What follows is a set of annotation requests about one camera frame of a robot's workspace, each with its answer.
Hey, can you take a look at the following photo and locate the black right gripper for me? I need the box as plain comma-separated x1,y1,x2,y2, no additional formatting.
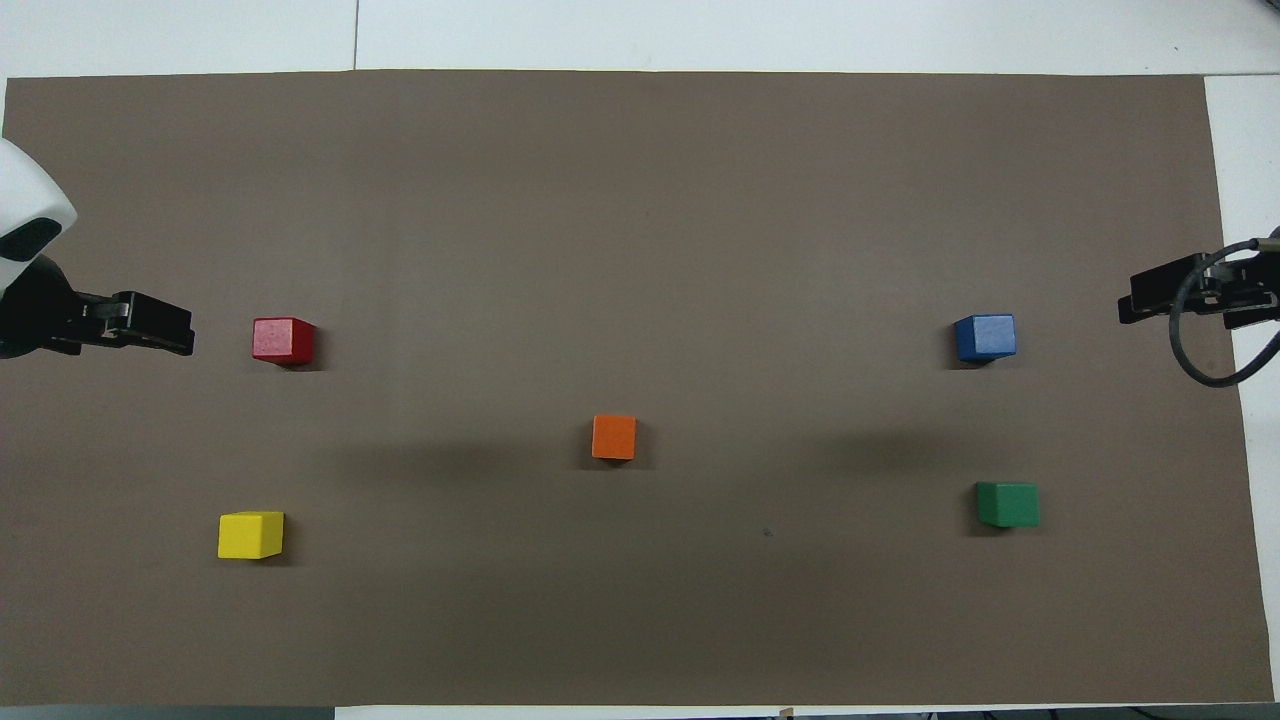
1117,250,1280,332

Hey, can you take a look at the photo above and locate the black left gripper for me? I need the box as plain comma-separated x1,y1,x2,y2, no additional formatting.
0,255,196,359

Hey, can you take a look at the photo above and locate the red wooden block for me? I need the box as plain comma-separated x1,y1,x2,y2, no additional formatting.
252,317,317,363

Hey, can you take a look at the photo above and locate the blue wooden block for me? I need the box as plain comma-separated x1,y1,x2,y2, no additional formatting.
954,313,1018,363

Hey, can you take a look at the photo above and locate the yellow wooden block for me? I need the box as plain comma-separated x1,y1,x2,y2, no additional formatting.
217,510,286,561

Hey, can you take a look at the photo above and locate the green wooden block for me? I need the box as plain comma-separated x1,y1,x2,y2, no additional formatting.
976,481,1041,529

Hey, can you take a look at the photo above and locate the orange wooden block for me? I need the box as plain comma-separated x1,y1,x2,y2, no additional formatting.
591,414,638,461

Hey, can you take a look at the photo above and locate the brown table mat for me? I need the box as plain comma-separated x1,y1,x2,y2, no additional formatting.
0,69,1277,708

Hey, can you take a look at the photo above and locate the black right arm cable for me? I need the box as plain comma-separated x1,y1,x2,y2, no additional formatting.
1168,238,1280,389

